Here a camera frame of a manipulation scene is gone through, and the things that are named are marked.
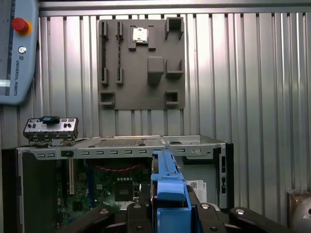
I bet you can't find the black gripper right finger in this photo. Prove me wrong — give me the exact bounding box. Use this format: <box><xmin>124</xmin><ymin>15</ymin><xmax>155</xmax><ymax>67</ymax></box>
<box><xmin>186</xmin><ymin>186</ymin><xmax>294</xmax><ymax>233</ymax></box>

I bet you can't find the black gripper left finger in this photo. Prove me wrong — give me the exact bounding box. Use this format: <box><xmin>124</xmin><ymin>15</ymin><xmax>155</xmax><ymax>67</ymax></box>
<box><xmin>54</xmin><ymin>183</ymin><xmax>153</xmax><ymax>233</ymax></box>

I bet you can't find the hard disk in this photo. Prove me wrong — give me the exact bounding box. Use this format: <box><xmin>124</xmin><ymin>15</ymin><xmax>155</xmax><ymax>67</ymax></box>
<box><xmin>150</xmin><ymin>145</ymin><xmax>204</xmax><ymax>233</ymax></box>

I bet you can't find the CPU socket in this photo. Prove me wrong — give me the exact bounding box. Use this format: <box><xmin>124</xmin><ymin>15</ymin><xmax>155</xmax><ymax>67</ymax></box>
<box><xmin>116</xmin><ymin>182</ymin><xmax>142</xmax><ymax>202</ymax></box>

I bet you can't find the green motherboard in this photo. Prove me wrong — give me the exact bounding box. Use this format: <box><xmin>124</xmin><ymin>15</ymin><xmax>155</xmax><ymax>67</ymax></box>
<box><xmin>55</xmin><ymin>157</ymin><xmax>154</xmax><ymax>219</ymax></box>

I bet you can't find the grey power supply unit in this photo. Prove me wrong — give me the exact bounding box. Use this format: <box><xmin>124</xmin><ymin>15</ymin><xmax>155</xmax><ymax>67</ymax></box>
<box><xmin>174</xmin><ymin>155</ymin><xmax>219</xmax><ymax>209</ymax></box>

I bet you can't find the black open PC case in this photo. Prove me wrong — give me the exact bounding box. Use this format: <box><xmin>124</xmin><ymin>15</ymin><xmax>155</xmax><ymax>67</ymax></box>
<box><xmin>1</xmin><ymin>134</ymin><xmax>234</xmax><ymax>233</ymax></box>

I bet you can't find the grey parts rack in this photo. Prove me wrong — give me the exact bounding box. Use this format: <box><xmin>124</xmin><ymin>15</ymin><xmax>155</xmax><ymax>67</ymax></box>
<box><xmin>98</xmin><ymin>17</ymin><xmax>187</xmax><ymax>110</ymax></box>

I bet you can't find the black clip with blue mark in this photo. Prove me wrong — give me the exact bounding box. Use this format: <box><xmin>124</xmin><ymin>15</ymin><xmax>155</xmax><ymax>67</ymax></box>
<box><xmin>40</xmin><ymin>116</ymin><xmax>61</xmax><ymax>126</ymax></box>

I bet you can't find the dark RAM stick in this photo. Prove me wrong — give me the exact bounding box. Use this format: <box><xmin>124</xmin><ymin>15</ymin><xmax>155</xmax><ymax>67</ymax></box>
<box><xmin>116</xmin><ymin>21</ymin><xmax>123</xmax><ymax>82</ymax></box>

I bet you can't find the silver CPU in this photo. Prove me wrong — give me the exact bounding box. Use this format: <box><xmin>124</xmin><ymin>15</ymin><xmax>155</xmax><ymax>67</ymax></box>
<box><xmin>132</xmin><ymin>28</ymin><xmax>149</xmax><ymax>43</ymax></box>

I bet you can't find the pale blue teach pendant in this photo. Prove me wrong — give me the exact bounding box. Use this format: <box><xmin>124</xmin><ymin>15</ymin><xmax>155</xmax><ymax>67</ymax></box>
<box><xmin>0</xmin><ymin>0</ymin><xmax>39</xmax><ymax>105</ymax></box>

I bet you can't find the red black fan wire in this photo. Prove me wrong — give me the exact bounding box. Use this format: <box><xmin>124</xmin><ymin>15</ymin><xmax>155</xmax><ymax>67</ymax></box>
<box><xmin>93</xmin><ymin>164</ymin><xmax>141</xmax><ymax>172</ymax></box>

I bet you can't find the metal slot bracket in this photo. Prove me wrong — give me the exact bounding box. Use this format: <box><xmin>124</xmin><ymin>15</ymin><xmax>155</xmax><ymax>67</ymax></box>
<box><xmin>23</xmin><ymin>116</ymin><xmax>80</xmax><ymax>148</ymax></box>

